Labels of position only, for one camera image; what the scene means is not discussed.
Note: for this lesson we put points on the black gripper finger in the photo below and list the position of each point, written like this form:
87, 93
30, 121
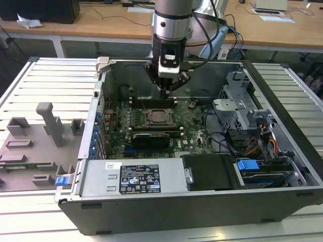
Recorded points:
151, 71
181, 80

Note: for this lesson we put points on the RAM slot white clips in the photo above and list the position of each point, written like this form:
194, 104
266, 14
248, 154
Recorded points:
176, 133
156, 128
152, 98
152, 103

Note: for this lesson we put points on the CPU socket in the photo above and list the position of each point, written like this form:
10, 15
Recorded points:
146, 118

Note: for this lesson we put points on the blue slot retainer clip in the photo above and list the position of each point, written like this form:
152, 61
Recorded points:
92, 153
100, 116
96, 132
94, 143

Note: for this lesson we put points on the blue expansion slot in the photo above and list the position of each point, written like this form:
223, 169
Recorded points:
136, 151

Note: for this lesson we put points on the coin cell battery holder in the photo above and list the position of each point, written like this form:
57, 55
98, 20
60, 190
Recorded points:
193, 104

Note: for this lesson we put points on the white paper sheet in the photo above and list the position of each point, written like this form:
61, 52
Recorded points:
277, 19
140, 9

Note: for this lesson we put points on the grey case latch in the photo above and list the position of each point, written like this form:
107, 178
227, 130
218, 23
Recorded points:
103, 64

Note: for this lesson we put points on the white small adapter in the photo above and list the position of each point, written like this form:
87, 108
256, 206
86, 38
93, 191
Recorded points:
223, 54

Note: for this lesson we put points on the metal drive cage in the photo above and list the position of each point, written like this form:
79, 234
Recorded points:
227, 106

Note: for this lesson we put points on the black power adapter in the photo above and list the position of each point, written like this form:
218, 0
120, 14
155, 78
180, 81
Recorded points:
127, 4

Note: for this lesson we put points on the wooden desk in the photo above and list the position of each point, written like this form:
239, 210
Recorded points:
101, 27

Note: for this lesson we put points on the green motherboard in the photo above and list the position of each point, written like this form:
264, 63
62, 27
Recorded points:
191, 141

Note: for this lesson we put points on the black graphics card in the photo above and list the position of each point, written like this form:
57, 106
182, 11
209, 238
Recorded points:
151, 141

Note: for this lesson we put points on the black plastic shroud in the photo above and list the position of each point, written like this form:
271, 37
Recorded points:
212, 171

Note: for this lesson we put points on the hard disk in blue carrier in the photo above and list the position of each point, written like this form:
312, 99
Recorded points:
248, 166

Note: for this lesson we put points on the grey flat box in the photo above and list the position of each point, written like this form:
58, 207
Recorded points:
268, 3

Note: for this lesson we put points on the silver power supply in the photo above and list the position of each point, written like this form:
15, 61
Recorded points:
101, 176

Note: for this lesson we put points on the black computer tower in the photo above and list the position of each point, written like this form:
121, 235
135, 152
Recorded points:
38, 10

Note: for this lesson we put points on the crumpled white paper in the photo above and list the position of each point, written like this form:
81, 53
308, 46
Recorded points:
29, 22

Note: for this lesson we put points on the black PC case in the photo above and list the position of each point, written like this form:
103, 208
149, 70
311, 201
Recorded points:
176, 214

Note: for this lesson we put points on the blue case latch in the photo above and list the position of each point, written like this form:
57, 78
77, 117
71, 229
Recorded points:
61, 181

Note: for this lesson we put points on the grey parts rack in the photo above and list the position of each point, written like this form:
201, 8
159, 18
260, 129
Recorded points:
30, 151

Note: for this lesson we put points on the green RAM stick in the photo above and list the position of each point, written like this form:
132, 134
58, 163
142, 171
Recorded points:
27, 166

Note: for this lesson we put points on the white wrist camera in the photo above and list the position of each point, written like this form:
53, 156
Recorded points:
169, 71

